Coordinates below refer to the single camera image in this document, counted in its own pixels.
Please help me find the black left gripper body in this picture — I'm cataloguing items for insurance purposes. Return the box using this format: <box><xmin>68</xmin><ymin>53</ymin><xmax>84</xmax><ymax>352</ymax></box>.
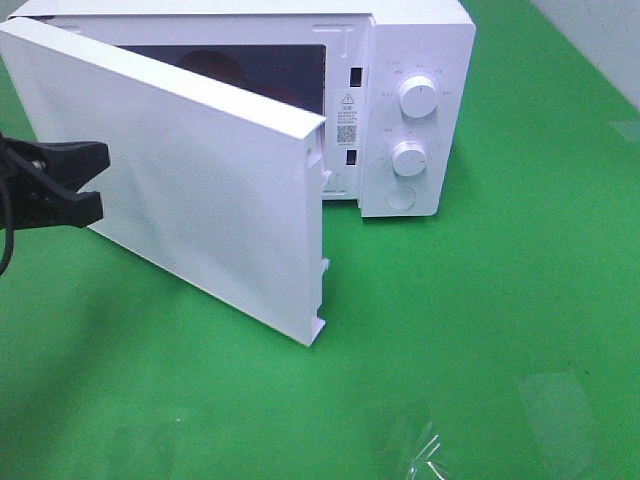
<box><xmin>1</xmin><ymin>135</ymin><xmax>55</xmax><ymax>230</ymax></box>

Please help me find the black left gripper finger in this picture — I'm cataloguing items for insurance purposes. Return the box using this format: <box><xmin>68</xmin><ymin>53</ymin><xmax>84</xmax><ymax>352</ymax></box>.
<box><xmin>47</xmin><ymin>191</ymin><xmax>104</xmax><ymax>228</ymax></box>
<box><xmin>9</xmin><ymin>139</ymin><xmax>110</xmax><ymax>192</ymax></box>

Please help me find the white microwave door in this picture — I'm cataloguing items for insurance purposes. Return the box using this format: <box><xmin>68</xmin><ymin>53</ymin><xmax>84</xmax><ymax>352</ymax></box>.
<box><xmin>1</xmin><ymin>18</ymin><xmax>327</xmax><ymax>345</ymax></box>

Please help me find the round white door release button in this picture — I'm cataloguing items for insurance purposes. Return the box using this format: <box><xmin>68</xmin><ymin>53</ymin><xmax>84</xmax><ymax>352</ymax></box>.
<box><xmin>385</xmin><ymin>186</ymin><xmax>416</xmax><ymax>211</ymax></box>

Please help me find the burger with lettuce and cheese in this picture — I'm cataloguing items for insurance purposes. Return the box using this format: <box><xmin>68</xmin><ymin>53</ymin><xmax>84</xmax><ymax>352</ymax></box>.
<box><xmin>177</xmin><ymin>50</ymin><xmax>248</xmax><ymax>88</ymax></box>

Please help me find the white warning label with QR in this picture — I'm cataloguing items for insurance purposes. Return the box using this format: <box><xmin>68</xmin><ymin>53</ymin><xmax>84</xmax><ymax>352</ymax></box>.
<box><xmin>331</xmin><ymin>87</ymin><xmax>362</xmax><ymax>147</ymax></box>

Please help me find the white microwave oven body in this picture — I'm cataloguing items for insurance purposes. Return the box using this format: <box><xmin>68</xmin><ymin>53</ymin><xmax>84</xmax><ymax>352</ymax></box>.
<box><xmin>1</xmin><ymin>1</ymin><xmax>476</xmax><ymax>217</ymax></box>

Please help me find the lower white microwave knob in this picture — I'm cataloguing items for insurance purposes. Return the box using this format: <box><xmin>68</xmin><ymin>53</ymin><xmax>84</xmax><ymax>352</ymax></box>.
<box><xmin>391</xmin><ymin>141</ymin><xmax>427</xmax><ymax>177</ymax></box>

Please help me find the white microwave knob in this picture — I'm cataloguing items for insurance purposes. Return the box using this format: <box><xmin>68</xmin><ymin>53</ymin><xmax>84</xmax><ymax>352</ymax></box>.
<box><xmin>391</xmin><ymin>141</ymin><xmax>427</xmax><ymax>177</ymax></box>
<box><xmin>398</xmin><ymin>74</ymin><xmax>439</xmax><ymax>119</ymax></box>

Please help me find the upper white microwave knob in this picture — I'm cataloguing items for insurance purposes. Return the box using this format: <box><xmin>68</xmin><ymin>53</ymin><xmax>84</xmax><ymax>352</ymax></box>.
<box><xmin>398</xmin><ymin>74</ymin><xmax>439</xmax><ymax>119</ymax></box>

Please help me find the clear tape patch on table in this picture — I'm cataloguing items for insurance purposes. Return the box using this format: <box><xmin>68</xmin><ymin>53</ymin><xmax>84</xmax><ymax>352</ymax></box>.
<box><xmin>362</xmin><ymin>399</ymin><xmax>451</xmax><ymax>480</ymax></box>

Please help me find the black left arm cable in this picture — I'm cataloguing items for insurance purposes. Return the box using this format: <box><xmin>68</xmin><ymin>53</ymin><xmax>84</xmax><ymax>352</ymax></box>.
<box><xmin>0</xmin><ymin>132</ymin><xmax>19</xmax><ymax>277</ymax></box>

